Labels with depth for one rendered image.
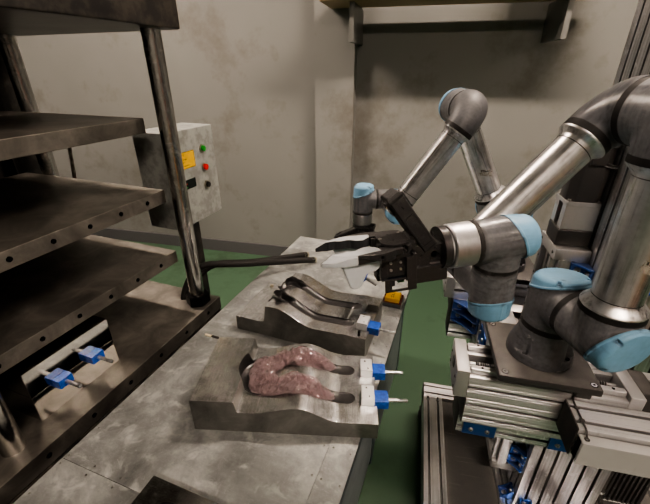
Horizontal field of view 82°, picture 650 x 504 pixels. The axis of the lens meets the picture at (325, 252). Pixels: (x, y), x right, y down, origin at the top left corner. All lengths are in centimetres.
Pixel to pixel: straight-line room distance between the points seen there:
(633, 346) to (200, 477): 98
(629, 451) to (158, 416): 116
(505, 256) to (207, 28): 322
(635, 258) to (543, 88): 251
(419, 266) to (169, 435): 85
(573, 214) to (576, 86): 219
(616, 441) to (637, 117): 70
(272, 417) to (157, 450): 31
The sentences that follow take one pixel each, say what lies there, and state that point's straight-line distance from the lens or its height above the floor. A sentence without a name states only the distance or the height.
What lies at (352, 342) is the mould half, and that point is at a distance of 130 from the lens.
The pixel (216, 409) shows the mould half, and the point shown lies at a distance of 112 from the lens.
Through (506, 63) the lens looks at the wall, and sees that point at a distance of 320.
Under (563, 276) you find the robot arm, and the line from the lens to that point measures 101.
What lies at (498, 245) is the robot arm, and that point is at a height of 144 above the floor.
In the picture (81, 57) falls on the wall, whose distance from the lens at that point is 433.
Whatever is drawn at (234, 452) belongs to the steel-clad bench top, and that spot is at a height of 80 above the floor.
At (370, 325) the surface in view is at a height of 90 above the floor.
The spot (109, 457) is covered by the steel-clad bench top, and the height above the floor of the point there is 80.
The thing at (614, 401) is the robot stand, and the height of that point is 97.
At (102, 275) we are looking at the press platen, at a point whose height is 104.
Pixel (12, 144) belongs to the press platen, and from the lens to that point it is 124.
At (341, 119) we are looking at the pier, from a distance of 311.
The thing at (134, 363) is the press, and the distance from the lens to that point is 149.
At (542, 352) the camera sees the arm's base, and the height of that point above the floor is 109.
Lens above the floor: 169
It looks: 26 degrees down
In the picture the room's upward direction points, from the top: straight up
